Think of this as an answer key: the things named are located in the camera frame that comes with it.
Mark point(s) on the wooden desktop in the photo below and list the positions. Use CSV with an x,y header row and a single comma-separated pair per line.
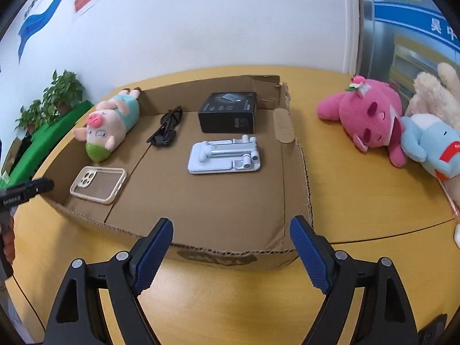
x,y
359,194

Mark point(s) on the green potted plant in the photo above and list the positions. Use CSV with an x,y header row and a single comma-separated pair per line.
x,y
64,86
32,116

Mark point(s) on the blue elephant plush toy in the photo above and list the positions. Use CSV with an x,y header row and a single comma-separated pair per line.
x,y
424,136

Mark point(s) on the brown cardboard box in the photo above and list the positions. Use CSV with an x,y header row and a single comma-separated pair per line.
x,y
215,205

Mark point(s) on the blue wall decal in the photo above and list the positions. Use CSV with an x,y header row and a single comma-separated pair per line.
x,y
39,18

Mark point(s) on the pink pig plush toy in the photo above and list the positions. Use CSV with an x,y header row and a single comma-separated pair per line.
x,y
107,122

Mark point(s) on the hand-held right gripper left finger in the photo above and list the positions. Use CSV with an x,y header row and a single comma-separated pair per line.
x,y
151,258

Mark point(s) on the black sunglasses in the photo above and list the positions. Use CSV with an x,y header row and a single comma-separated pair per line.
x,y
161,136

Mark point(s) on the white clear phone case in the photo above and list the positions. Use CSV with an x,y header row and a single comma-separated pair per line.
x,y
81,183

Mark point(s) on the black product box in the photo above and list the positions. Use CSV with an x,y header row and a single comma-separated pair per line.
x,y
226,118

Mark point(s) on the white folding phone stand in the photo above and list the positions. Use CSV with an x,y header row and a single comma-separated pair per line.
x,y
215,158

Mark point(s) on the beige plush toy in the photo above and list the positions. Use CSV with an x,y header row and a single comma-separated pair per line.
x,y
431,86

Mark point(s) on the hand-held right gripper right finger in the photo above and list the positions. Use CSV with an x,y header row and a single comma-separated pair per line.
x,y
309,255

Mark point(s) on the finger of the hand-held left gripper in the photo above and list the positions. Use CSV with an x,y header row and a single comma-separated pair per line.
x,y
39,186

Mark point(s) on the blue glass wall banner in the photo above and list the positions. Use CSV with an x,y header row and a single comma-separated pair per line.
x,y
413,14

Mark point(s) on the green cabinet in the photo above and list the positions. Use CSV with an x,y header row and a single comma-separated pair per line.
x,y
39,143

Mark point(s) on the person's left hand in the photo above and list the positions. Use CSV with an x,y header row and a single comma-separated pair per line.
x,y
8,244

